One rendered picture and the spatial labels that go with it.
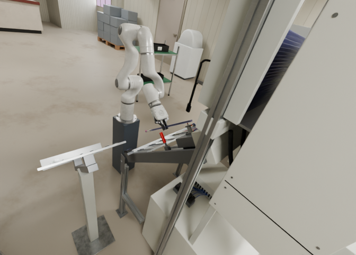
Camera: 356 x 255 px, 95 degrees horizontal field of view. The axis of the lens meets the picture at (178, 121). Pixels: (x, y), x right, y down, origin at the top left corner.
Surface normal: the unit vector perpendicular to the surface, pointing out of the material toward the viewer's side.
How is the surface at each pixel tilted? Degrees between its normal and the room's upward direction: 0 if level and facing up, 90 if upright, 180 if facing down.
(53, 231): 0
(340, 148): 90
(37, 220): 0
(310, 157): 90
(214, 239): 0
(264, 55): 90
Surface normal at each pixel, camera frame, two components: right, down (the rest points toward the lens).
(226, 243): 0.22, -0.81
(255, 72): -0.70, 0.26
